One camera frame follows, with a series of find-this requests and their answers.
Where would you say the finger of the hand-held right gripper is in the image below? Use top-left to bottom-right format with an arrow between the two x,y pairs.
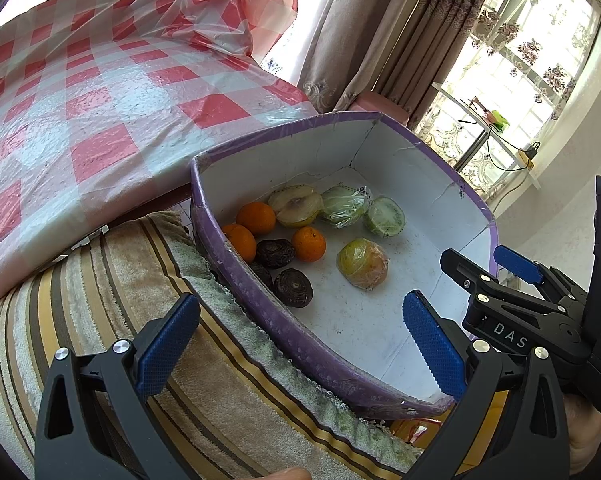
494,245 -> 588,311
440,247 -> 586,361

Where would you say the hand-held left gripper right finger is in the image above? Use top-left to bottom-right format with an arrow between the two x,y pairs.
403,290 -> 581,480

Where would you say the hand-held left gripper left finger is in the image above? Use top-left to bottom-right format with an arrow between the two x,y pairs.
34,292 -> 201,480

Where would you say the purple cardboard box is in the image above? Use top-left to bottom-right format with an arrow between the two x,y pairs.
189,111 -> 497,418

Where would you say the yellow reddish fruit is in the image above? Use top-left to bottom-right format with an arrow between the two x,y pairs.
337,237 -> 388,291

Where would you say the wrinkled dark passion fruit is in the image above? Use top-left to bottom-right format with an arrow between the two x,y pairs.
273,268 -> 313,307
249,262 -> 274,291
255,239 -> 296,269

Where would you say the green fruit half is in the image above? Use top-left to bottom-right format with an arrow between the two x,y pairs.
363,196 -> 406,238

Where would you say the small orange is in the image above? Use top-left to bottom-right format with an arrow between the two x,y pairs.
236,201 -> 277,236

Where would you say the pale yellow fruit half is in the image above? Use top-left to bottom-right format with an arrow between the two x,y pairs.
268,185 -> 325,228

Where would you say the person's right hand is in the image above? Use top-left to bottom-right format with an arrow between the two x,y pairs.
563,394 -> 601,472

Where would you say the person's left hand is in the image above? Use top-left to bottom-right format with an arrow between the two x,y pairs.
230,467 -> 311,480

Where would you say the striped towel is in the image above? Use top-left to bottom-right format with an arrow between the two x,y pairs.
0,210 -> 421,480

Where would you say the floral lace curtain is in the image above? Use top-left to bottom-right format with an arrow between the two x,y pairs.
415,0 -> 601,196

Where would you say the pink stool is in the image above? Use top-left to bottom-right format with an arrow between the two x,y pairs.
353,92 -> 411,128

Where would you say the red checked plastic tablecloth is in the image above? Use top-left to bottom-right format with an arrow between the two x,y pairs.
0,0 -> 321,311

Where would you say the patterned brown curtain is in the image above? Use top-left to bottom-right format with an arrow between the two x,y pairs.
298,0 -> 476,131

